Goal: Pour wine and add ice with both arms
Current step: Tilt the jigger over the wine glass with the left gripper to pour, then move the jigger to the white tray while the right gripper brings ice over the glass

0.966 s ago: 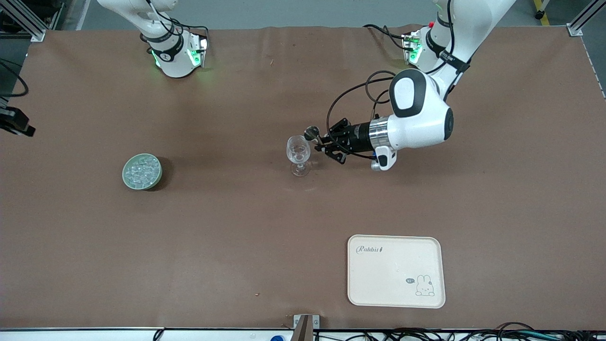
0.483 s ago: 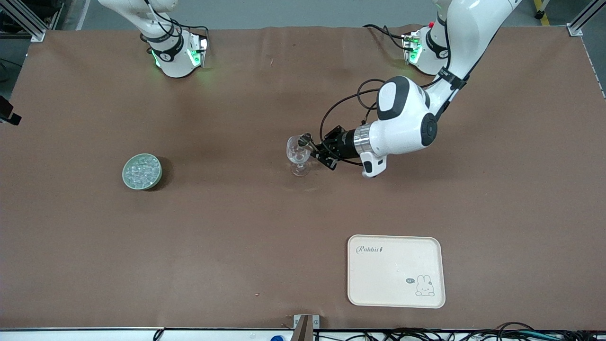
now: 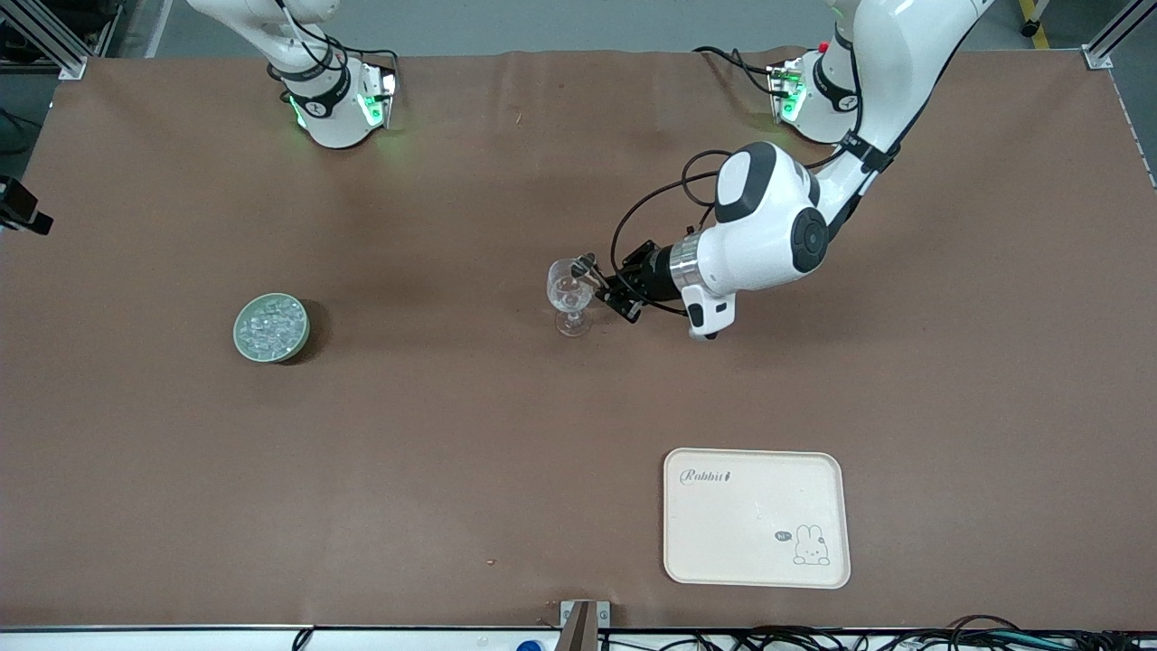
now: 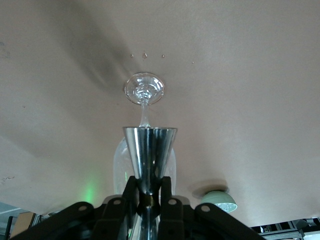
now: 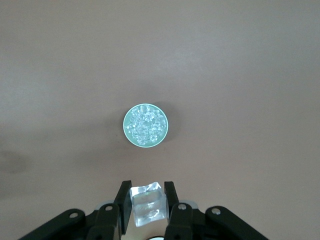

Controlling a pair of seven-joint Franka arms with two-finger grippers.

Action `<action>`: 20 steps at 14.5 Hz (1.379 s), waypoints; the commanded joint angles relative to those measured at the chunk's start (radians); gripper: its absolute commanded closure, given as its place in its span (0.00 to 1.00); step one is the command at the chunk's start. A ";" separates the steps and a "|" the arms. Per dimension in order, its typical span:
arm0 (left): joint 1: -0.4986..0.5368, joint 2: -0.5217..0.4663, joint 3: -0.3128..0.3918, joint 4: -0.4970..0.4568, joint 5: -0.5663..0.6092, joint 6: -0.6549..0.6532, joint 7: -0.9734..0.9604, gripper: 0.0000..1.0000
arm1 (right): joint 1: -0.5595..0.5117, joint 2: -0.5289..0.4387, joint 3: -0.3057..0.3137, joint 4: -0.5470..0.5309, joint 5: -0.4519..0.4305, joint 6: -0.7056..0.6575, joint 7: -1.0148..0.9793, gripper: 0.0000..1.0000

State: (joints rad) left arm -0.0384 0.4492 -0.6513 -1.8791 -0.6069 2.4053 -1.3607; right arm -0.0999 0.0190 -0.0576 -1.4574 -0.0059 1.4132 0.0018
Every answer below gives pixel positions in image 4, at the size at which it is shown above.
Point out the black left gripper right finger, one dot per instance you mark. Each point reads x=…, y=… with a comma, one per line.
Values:
x=175, y=220

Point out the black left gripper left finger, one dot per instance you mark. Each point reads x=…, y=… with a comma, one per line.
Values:
x=112, y=217

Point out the clear ice cubes pile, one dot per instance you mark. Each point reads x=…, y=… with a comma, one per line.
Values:
x=228, y=207

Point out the shiny metal jigger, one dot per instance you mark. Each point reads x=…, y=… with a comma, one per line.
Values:
x=150, y=155

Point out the clear stemmed wine glass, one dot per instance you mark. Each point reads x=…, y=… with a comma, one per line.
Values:
x=145, y=87

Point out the green round bowl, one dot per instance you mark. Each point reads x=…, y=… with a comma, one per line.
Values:
x=215, y=197

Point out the brown cardboard box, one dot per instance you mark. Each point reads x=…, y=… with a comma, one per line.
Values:
x=22, y=222

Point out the brown table mat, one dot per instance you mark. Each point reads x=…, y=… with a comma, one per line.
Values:
x=225, y=100

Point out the dark metal shelf frame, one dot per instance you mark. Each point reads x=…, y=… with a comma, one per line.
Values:
x=287, y=228

